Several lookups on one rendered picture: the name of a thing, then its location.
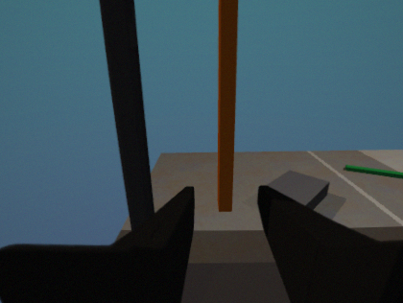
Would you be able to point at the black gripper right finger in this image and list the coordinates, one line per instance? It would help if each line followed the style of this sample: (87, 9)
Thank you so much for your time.
(322, 261)

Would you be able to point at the green handle with beige loop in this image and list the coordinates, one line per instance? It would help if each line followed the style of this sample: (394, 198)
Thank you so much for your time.
(374, 171)

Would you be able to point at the orange handle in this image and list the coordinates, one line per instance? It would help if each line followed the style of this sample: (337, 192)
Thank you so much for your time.
(228, 17)

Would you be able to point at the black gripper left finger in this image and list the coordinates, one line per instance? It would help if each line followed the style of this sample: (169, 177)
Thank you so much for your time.
(148, 265)

